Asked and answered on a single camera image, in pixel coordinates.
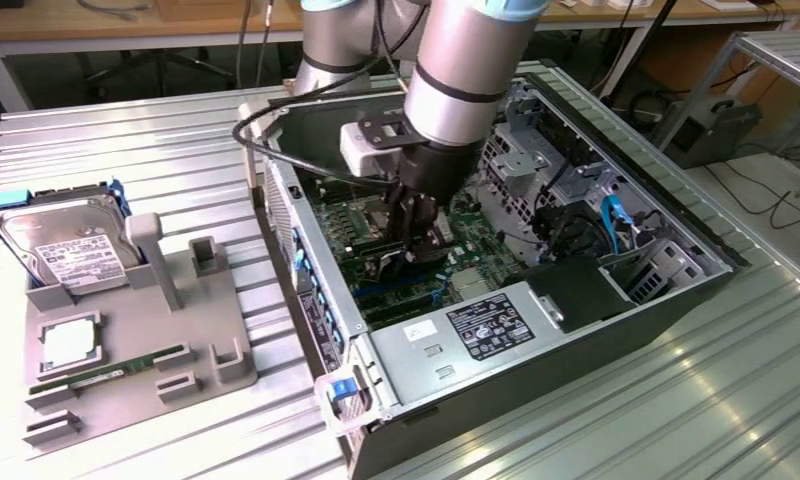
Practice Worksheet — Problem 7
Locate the green GPU card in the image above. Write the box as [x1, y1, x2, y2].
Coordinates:
[349, 224, 458, 284]

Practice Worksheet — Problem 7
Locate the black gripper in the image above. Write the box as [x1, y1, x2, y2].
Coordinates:
[393, 138, 486, 210]

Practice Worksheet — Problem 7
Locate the grey parts rack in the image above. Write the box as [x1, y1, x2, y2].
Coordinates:
[22, 212, 262, 449]

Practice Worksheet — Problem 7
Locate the black plastic shroud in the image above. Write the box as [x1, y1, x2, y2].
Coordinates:
[523, 251, 642, 335]

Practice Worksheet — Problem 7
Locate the black expansion slot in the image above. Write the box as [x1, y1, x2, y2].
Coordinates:
[363, 298, 438, 324]

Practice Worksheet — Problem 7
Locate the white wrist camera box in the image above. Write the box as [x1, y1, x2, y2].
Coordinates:
[337, 110, 419, 178]

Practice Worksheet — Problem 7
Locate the blue expansion slot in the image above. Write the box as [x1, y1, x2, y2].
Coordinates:
[353, 283, 415, 299]

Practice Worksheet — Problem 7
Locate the black power cable bundle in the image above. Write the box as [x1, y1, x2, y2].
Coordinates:
[530, 208, 616, 262]

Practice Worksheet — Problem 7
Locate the hard disk with blue caddy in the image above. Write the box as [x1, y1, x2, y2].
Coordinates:
[0, 174, 144, 292]

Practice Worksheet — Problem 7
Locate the grey metal frame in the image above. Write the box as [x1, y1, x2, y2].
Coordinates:
[657, 31, 800, 167]

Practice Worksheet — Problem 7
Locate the blue data wire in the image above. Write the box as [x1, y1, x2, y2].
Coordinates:
[597, 192, 626, 257]

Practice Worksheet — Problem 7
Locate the silver power supply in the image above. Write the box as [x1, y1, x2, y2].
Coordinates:
[363, 279, 566, 417]

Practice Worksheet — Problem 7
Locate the black open PC case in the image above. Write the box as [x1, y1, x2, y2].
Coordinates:
[238, 58, 749, 480]

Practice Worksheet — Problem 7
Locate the silver metal drive cage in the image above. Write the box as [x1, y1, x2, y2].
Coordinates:
[482, 79, 641, 211]

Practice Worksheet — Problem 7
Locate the silver CPU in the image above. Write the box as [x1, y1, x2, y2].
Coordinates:
[40, 319, 102, 370]

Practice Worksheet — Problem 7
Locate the wooden desk white frame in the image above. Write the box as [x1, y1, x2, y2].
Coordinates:
[530, 0, 800, 97]
[0, 0, 311, 112]

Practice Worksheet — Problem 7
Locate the white bracket with blue clip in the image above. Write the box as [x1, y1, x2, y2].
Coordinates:
[313, 373, 378, 437]

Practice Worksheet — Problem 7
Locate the black office chair base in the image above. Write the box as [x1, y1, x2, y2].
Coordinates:
[80, 46, 235, 92]

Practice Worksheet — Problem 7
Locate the silver chipset heatsink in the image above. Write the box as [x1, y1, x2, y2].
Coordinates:
[447, 276, 499, 297]

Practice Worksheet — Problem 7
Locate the black box device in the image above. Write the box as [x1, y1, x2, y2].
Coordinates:
[664, 97, 765, 170]

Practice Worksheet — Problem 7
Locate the black camera cable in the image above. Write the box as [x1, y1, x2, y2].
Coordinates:
[230, 91, 405, 190]

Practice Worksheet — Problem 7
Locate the coiled black cable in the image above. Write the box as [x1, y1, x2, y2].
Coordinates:
[628, 88, 676, 122]

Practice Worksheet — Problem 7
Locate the green motherboard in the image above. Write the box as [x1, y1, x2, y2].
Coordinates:
[305, 182, 529, 332]

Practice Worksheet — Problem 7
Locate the green RAM stick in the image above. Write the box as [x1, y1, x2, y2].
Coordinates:
[27, 347, 175, 397]

